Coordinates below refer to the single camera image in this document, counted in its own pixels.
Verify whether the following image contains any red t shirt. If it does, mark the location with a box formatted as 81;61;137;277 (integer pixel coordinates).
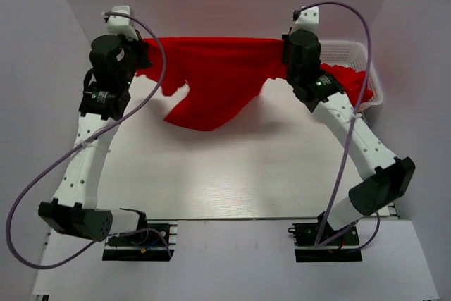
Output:
137;37;286;131

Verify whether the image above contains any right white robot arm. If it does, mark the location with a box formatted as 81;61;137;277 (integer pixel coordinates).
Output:
283;30;416;244

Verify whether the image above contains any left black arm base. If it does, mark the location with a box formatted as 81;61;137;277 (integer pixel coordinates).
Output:
102;221;178;262

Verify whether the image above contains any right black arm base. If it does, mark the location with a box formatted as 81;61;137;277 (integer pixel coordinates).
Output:
288;222;362;264

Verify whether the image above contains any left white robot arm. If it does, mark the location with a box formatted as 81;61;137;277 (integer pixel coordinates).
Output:
38;35;151;244

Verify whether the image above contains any red t shirts pile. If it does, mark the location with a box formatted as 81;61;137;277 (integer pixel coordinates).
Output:
321;63;365;106

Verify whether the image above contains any white plastic basket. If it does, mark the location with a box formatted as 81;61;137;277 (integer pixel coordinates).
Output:
320;39;383;111

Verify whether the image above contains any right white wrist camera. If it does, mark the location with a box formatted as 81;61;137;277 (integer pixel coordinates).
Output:
290;6;319;34

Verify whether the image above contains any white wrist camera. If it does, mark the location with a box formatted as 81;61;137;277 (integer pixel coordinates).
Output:
102;5;139;41
290;6;319;34

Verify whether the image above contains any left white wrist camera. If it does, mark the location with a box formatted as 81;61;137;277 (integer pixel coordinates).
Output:
102;5;139;41

